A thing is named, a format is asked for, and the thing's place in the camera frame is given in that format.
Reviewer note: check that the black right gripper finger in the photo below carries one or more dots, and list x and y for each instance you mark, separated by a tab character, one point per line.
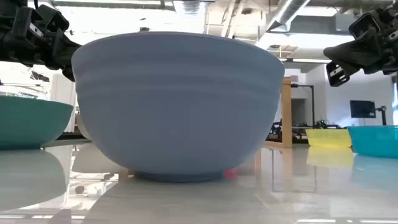
357	53
337	74

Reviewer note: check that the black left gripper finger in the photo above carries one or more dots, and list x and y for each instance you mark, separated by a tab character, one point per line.
63	51
69	74

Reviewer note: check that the white bowl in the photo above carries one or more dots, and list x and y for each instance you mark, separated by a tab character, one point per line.
83	127

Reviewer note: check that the dark teal bowl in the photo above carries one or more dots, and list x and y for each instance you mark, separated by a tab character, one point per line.
29	123

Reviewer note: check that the yellow bowl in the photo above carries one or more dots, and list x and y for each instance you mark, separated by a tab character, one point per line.
328	137

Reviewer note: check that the cyan bowl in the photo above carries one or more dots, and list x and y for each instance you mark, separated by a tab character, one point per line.
376	140

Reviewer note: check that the blue bowl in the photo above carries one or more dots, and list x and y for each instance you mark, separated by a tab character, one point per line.
177	105

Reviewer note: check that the pink bowl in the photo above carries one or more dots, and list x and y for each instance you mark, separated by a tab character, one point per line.
230	174

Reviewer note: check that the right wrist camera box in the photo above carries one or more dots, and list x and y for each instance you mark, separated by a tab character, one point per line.
363	26

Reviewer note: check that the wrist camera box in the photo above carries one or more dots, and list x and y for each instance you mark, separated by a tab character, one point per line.
363	26
56	20

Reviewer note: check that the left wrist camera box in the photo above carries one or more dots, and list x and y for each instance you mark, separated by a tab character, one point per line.
56	20

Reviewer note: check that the dark wall monitor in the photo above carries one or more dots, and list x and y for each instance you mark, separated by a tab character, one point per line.
362	109

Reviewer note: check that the silver ventilation duct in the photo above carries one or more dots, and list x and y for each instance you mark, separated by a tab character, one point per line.
286	14

